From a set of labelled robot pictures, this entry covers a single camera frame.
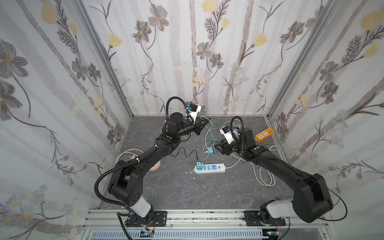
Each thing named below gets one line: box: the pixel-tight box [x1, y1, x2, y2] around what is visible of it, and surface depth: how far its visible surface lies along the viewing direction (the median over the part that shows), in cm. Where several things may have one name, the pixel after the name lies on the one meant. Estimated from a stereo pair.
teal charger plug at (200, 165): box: [196, 161, 204, 169], surface depth 88 cm
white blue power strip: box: [193, 161, 226, 175], surface depth 90 cm
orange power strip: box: [254, 127, 275, 143], surface depth 109 cm
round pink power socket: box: [149, 160, 161, 172], surface depth 92 cm
